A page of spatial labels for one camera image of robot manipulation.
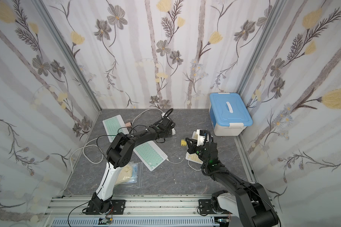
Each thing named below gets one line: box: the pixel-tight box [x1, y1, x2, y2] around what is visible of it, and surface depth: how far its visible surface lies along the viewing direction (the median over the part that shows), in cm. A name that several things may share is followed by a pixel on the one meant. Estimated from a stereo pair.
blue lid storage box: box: [208, 92, 253, 136], surface depth 99 cm
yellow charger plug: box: [180, 139, 188, 147], surface depth 100 cm
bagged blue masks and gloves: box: [114, 161, 143, 188], surface depth 84 cm
